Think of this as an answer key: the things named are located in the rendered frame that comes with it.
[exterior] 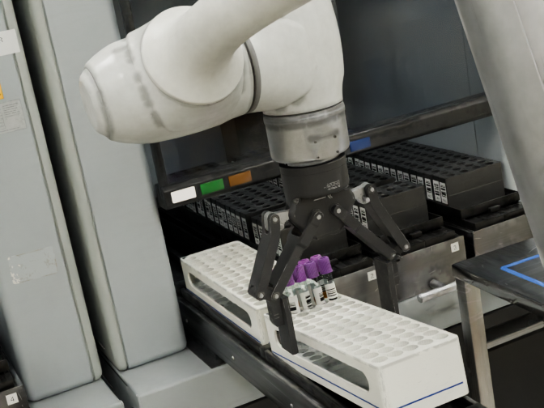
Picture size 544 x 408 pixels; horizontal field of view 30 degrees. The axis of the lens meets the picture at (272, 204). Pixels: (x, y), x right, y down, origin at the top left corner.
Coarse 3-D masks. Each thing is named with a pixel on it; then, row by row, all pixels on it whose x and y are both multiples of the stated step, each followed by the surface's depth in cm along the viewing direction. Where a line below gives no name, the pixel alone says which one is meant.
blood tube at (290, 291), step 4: (292, 276) 125; (292, 280) 125; (288, 284) 124; (292, 284) 124; (288, 288) 124; (292, 288) 125; (288, 292) 125; (292, 292) 125; (288, 296) 125; (292, 296) 125; (296, 296) 125; (292, 300) 125; (296, 300) 125; (292, 304) 125; (296, 304) 125; (292, 308) 125; (296, 308) 125; (292, 312) 125; (296, 312) 125
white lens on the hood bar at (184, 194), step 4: (188, 188) 146; (192, 188) 146; (172, 192) 145; (176, 192) 145; (180, 192) 146; (184, 192) 146; (188, 192) 146; (192, 192) 146; (172, 196) 145; (176, 196) 146; (180, 196) 146; (184, 196) 146; (188, 196) 146; (192, 196) 147; (172, 200) 145; (176, 200) 146; (180, 200) 146; (184, 200) 146
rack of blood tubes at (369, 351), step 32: (320, 320) 121; (352, 320) 117; (384, 320) 115; (288, 352) 123; (320, 352) 120; (352, 352) 107; (384, 352) 106; (416, 352) 102; (448, 352) 104; (320, 384) 117; (352, 384) 108; (384, 384) 101; (416, 384) 102; (448, 384) 104
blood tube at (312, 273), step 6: (306, 264) 125; (312, 264) 125; (306, 270) 126; (312, 270) 125; (312, 276) 126; (312, 282) 126; (318, 282) 126; (312, 288) 126; (318, 288) 126; (312, 294) 126; (318, 294) 126; (318, 300) 126; (324, 300) 126
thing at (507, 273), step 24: (528, 240) 149; (456, 264) 145; (480, 264) 143; (504, 264) 142; (528, 264) 140; (480, 288) 139; (504, 288) 134; (528, 288) 132; (480, 312) 146; (480, 336) 146; (480, 360) 147; (480, 384) 148
